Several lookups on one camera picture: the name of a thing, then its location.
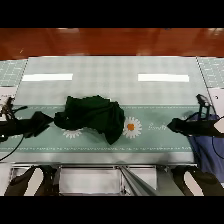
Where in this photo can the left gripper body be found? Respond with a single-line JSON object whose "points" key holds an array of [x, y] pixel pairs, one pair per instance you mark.
{"points": [[39, 123]]}

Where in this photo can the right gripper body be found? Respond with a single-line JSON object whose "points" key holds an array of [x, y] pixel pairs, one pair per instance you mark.
{"points": [[183, 126]]}

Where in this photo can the dark green T-shirt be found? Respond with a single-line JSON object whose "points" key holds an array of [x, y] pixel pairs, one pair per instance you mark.
{"points": [[95, 115]]}

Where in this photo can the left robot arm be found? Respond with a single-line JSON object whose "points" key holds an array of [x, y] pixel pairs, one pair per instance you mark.
{"points": [[10, 128]]}

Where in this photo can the blue garment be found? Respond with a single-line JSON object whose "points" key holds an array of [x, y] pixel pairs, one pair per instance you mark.
{"points": [[206, 150]]}

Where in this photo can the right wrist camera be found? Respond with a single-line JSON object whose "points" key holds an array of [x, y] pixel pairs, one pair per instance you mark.
{"points": [[202, 100]]}

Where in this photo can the silver frame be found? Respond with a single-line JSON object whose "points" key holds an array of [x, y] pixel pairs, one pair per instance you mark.
{"points": [[140, 186]]}

